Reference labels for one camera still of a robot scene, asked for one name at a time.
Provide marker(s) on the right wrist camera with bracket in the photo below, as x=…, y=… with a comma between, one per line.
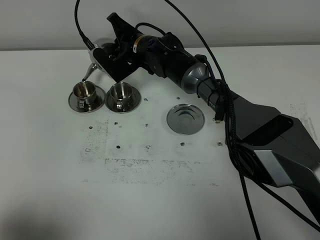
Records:
x=119, y=67

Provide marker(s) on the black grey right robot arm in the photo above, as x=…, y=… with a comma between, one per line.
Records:
x=266, y=146

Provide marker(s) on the right steel saucer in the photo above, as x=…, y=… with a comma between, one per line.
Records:
x=133, y=103

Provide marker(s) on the steel teacup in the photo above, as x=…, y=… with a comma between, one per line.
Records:
x=122, y=95
x=85, y=93

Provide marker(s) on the left steel teacup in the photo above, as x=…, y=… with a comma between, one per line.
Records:
x=85, y=93

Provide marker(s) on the stainless steel teapot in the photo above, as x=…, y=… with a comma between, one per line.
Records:
x=106, y=48

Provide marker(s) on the left steel saucer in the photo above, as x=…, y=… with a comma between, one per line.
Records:
x=98, y=103

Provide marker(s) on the right steel teacup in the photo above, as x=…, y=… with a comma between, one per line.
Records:
x=122, y=95

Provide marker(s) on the steel teapot saucer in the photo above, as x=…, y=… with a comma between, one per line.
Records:
x=185, y=119

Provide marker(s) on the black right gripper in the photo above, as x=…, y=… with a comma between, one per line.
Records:
x=158, y=55

